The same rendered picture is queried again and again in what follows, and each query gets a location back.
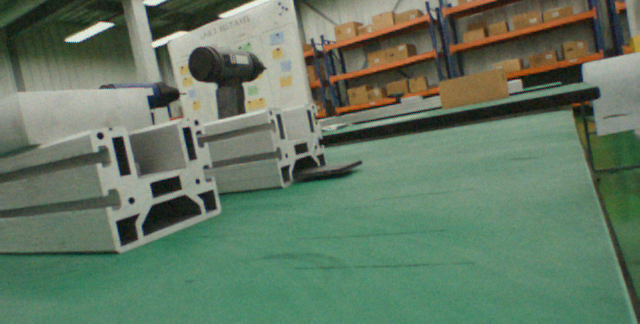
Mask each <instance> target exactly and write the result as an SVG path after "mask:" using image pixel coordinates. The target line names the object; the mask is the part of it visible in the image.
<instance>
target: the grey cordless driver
mask: <svg viewBox="0 0 640 324"><path fill-rule="evenodd" d="M188 69H189V72H190V75H191V77H192V78H193V79H194V80H195V81H197V82H201V83H209V84H218V88H217V90H215V94H216V103H217V113H218V120H220V119H224V118H228V117H233V116H237V115H241V114H246V113H247V112H246V104H245V101H246V96H245V87H244V86H242V83H251V82H253V81H255V80H256V79H257V78H258V76H260V75H262V73H263V72H264V69H265V70H266V69H267V66H264V63H263V62H262V61H261V60H260V59H259V58H258V57H257V55H255V54H254V53H253V52H248V51H244V50H237V49H228V48H220V47H212V46H205V47H204V46H200V47H196V48H195V49H193V50H192V52H191V53H190V55H189V58H188Z"/></svg>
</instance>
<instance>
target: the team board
mask: <svg viewBox="0 0 640 324"><path fill-rule="evenodd" d="M167 43H168V47H169V52H170V56H171V61H172V66H173V70H174V76H175V80H176V85H177V89H178V90H179V92H187V95H180V98H179V99H180V104H181V108H182V113H183V118H189V117H197V116H199V117H200V118H202V119H203V124H207V123H212V122H216V120H218V113H217V103H216V94H215V90H217V88H218V84H209V83H201V82H197V81H195V80H194V79H193V78H192V77H191V75H190V72H189V69H188V58H189V55H190V53H191V52H192V50H193V49H195V48H196V47H200V46H204V47H205V46H212V47H220V48H228V49H237V50H244V51H248V52H253V53H254V54H255V55H257V57H258V58H259V59H260V60H261V61H262V62H263V63H264V66H267V69H266V70H265V69H264V72H263V73H262V75H260V76H258V78H257V79H256V80H255V81H253V82H251V83H242V86H244V87H245V96H246V101H245V104H246V112H247V113H250V112H255V111H259V110H263V109H267V108H275V107H280V108H281V109H285V108H290V107H295V106H299V105H303V104H310V103H313V100H312V95H311V90H310V84H309V79H308V73H307V68H306V63H305V58H304V53H303V48H302V43H301V38H300V33H299V28H298V22H297V17H296V12H295V7H294V2H293V0H267V1H265V2H262V3H260V4H257V5H255V6H252V7H250V8H247V9H245V10H241V11H239V12H236V13H234V14H231V15H229V16H226V17H224V18H221V19H219V20H216V21H214V22H211V23H209V25H206V26H204V27H201V28H198V29H196V30H193V31H191V32H188V33H186V34H183V35H181V36H178V37H176V38H173V39H170V40H168V41H167Z"/></svg>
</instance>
